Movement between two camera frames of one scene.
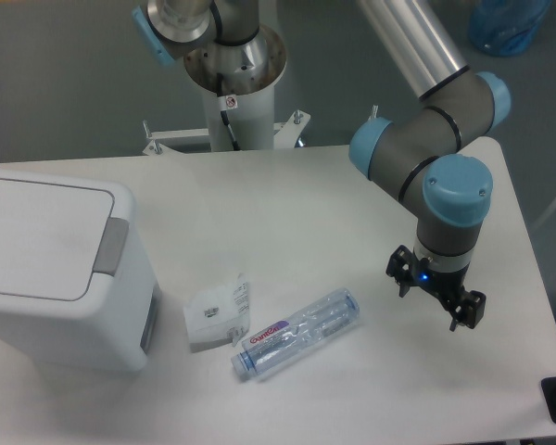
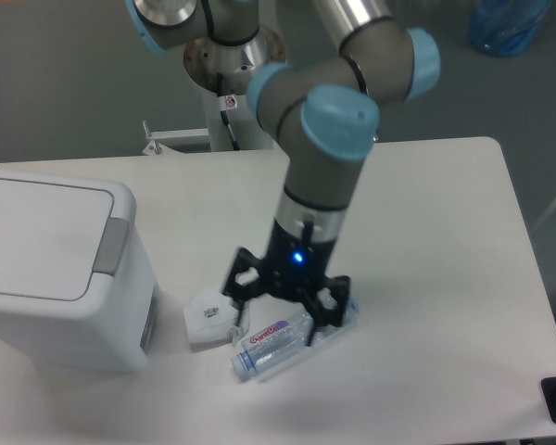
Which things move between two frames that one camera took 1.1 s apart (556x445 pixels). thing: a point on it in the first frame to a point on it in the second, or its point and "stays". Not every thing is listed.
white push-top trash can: [67, 277] stays
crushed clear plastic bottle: [295, 335] stays
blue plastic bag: [505, 27] stays
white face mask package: [219, 315] stays
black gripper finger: [470, 311] to [340, 286]
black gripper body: [443, 283] to [296, 265]
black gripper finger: [400, 267] to [242, 292]
